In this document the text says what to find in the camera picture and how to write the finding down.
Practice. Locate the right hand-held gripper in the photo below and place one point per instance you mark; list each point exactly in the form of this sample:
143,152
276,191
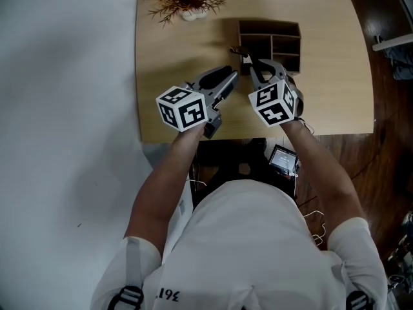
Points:
274,103

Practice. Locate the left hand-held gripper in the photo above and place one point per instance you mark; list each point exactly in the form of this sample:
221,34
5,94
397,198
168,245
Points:
180,108

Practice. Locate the black metal object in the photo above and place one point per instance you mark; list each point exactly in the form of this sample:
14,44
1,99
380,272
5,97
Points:
240,53

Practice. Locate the person's left forearm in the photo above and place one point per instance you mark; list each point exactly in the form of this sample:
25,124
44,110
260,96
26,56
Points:
167,179

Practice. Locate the person's right forearm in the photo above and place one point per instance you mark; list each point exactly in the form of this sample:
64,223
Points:
322,179

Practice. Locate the dark wooden organizer box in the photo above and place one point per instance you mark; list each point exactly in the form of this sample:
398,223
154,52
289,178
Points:
285,45

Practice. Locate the black device with screen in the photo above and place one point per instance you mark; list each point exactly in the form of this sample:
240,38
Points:
283,160

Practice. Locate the white shelf board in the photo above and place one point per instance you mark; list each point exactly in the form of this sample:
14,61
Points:
392,42

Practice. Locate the blue-grey cloth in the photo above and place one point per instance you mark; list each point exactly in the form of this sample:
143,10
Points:
401,63

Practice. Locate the person's white shirt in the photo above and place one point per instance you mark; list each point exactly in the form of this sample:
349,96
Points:
251,244

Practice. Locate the grey metal equipment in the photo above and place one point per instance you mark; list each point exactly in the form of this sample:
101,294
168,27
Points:
401,257

